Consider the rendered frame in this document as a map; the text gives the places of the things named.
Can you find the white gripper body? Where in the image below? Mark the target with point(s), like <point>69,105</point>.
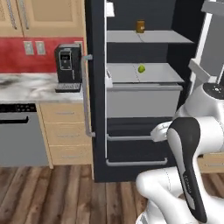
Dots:
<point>160,132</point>

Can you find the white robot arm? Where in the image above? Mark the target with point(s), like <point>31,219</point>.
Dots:
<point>210,132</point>

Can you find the grey fridge crisper drawer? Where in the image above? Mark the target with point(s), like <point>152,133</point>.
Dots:
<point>143,102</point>

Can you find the grey fridge shelf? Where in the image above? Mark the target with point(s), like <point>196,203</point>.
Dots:
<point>151,36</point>
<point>157,74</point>

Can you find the green pear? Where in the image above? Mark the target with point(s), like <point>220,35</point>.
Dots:
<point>141,68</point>

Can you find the black fridge door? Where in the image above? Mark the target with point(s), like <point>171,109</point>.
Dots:
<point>97,87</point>

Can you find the black fridge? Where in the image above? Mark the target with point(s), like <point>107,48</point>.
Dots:
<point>140,52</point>

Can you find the light wood drawer front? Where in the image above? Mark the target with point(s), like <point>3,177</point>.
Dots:
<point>214,163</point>
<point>62,108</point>
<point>65,129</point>
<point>71,151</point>

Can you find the brown jar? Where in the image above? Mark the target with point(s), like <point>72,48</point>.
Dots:
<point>140,26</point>

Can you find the black coffee machine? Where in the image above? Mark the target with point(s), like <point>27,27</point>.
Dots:
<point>70,64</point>

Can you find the grey dishwasher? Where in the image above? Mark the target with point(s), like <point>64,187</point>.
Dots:
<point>20,143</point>

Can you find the light wood cupboard door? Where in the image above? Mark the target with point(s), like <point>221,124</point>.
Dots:
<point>5,17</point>
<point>55,14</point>

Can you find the grey wall socket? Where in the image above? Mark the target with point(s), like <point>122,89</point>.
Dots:
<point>28,48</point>
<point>40,47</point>

